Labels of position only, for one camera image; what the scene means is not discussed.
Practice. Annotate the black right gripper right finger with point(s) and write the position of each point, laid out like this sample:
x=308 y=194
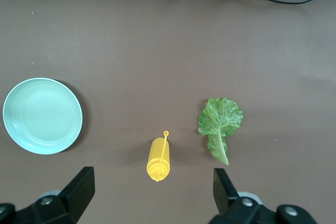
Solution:
x=231 y=208

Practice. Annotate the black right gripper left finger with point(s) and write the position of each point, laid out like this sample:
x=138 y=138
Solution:
x=73 y=203

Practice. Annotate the green lettuce leaf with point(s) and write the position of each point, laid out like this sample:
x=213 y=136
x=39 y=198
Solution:
x=220 y=119

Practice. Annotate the yellow squeeze bottle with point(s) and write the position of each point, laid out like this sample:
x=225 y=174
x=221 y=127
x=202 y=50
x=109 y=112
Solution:
x=157 y=155

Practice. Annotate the mint green plate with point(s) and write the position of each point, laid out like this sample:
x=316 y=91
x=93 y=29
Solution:
x=42 y=116

